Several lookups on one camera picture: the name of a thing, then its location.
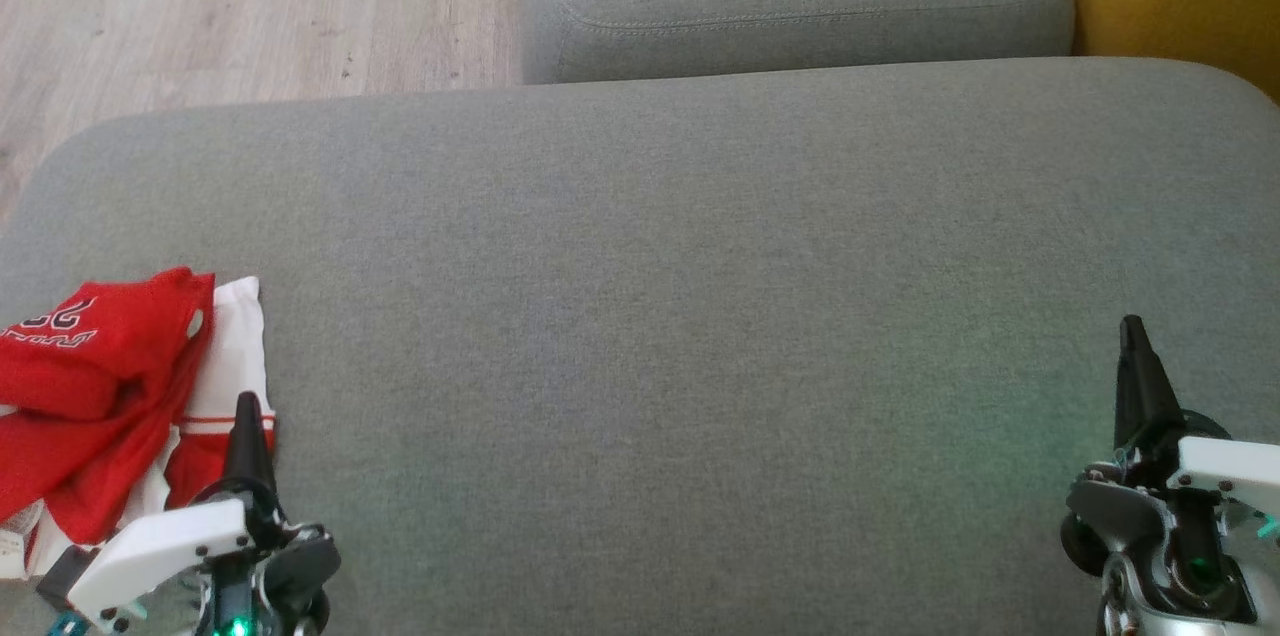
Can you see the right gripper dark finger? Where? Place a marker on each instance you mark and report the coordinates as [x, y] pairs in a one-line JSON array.
[[1142, 386]]

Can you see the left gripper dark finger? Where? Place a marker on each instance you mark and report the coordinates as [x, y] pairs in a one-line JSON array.
[[247, 446]]

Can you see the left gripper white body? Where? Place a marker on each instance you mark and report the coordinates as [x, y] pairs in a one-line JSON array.
[[160, 546]]

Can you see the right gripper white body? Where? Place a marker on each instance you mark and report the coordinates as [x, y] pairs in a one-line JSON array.
[[1235, 471]]

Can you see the large grey sofa seat cushion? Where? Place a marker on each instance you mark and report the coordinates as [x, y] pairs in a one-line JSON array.
[[680, 316]]

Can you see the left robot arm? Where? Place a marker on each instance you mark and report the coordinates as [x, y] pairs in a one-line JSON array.
[[290, 576]]

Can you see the red Bulls 23 jersey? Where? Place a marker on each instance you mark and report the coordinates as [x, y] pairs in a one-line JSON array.
[[236, 356]]

